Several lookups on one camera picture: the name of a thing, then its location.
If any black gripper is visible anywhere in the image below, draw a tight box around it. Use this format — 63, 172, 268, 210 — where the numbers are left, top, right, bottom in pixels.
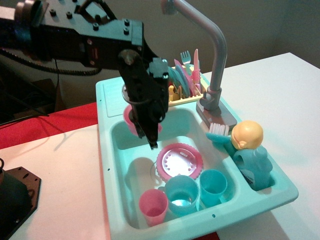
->
118, 49, 169, 150

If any pink toy mug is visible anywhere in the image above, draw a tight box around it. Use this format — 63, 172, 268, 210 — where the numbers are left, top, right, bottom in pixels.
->
123, 104, 156, 138

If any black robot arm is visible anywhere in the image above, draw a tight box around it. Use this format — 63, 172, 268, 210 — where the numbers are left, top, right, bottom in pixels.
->
0, 0, 169, 149

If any teal toy sink unit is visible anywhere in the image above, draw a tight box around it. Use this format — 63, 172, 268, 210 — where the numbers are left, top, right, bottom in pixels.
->
96, 77, 299, 240

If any teal middle toy cup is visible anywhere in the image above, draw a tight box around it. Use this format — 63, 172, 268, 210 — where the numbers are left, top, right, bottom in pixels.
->
158, 175, 200, 217

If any teal toy cup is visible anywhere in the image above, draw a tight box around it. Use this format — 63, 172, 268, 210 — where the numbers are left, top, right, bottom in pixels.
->
199, 169, 228, 207
158, 175, 200, 217

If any pink toy cup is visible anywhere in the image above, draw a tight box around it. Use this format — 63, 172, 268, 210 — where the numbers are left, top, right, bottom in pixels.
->
138, 189, 169, 227

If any teal right toy cup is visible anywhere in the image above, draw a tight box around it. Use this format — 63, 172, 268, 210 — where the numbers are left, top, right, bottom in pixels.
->
199, 169, 228, 207

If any yellow toy banana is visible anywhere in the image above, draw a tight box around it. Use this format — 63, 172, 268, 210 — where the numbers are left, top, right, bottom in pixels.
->
168, 85, 180, 102

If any pink scalloped plate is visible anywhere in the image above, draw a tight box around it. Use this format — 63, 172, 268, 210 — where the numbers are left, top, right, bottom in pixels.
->
155, 143, 204, 182

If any teal toy plate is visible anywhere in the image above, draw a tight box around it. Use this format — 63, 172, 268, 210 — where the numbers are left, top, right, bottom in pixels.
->
168, 67, 185, 90

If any blue toy plate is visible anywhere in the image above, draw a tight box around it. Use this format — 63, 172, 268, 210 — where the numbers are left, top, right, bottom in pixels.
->
175, 63, 194, 98

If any pink toy plate in rack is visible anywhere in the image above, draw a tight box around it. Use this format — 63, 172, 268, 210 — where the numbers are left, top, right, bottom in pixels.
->
174, 59, 194, 90

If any red cloth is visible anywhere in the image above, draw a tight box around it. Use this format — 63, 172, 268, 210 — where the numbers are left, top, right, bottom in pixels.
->
0, 102, 98, 149

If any grey toy faucet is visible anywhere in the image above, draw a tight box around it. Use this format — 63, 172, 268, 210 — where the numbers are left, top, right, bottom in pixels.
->
161, 0, 237, 130

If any cream dish rack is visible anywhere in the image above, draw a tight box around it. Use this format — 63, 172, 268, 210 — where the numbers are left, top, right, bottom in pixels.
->
168, 73, 209, 107

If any teal dish brush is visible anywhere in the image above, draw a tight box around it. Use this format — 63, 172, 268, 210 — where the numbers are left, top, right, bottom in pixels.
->
205, 123, 237, 156

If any teal toy fork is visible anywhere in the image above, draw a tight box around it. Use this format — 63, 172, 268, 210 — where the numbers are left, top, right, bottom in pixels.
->
180, 50, 191, 72

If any pink toy knife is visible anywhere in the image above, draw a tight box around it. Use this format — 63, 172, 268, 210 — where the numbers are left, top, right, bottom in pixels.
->
191, 48, 202, 92

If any teal soap bottle yellow cap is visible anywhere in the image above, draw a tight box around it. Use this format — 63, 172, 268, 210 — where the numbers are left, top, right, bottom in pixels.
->
231, 120, 273, 191

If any black power cable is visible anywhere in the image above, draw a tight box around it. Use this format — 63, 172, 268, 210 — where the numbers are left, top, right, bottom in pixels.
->
0, 59, 61, 131

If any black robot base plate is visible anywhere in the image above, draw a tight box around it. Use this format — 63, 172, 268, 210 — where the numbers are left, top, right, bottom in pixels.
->
0, 159, 42, 240

